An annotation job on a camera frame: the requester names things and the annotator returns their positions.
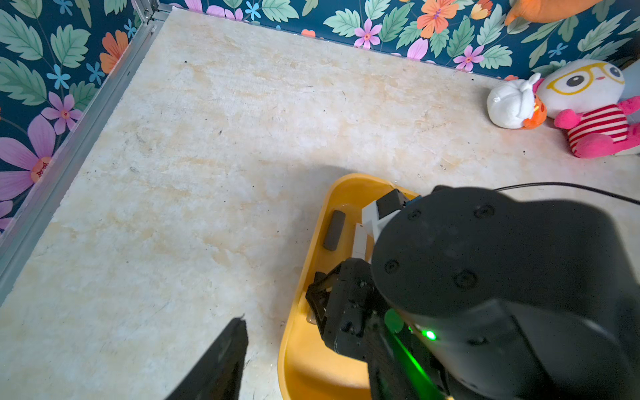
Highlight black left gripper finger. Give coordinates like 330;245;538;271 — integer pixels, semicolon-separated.
166;318;248;400

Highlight yellow plastic storage box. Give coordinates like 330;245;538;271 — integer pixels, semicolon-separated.
278;174;418;399

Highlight orange plush toy on wall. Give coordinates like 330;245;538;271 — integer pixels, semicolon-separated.
504;0;600;26

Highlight grey usb flash drive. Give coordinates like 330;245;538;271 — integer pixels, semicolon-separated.
323;210;346;251

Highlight pink white plush doll glasses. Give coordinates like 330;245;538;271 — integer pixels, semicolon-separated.
534;59;639;159

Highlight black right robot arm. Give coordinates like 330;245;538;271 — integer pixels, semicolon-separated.
306;186;639;399

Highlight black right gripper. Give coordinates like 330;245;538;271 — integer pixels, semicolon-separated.
305;258;400;399

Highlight white orange small plush toy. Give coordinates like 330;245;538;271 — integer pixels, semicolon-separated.
487;73;548;129

